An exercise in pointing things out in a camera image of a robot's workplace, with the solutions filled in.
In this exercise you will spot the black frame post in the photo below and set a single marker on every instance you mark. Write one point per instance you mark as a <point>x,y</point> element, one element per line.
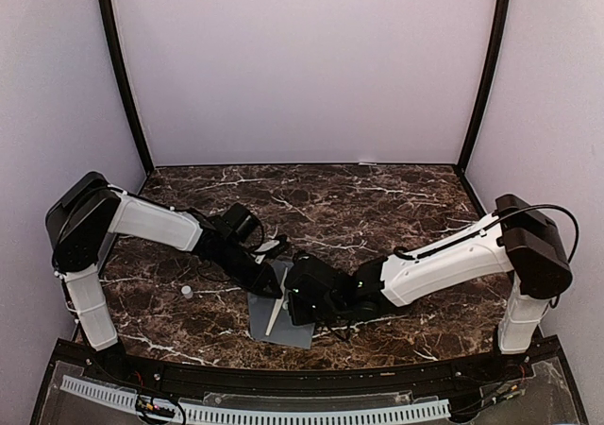
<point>118,64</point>
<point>485,85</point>

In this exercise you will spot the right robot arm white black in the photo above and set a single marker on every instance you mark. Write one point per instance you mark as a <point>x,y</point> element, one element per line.
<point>516,238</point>

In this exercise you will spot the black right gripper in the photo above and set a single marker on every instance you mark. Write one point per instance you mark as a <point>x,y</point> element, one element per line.
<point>298,314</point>

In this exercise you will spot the black right frame post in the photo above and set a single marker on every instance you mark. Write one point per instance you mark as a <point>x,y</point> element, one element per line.
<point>485,85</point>

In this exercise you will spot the beige letter sheet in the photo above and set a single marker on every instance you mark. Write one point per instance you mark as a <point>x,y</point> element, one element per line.
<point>277,305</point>

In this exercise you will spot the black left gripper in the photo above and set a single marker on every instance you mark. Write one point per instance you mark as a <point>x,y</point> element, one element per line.
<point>265,275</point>

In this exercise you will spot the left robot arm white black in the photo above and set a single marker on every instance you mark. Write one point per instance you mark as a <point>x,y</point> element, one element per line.
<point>94,211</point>

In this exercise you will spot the white slotted cable duct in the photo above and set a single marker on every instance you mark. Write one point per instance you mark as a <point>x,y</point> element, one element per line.
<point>192,413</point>

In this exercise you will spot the white glue stick cap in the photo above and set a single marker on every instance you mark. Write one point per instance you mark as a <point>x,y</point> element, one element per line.
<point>187,292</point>

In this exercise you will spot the black left frame post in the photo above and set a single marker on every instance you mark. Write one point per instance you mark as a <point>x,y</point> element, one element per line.
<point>118,64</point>

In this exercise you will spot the grey paper envelope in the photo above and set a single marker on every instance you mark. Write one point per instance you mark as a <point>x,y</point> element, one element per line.
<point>284,333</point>

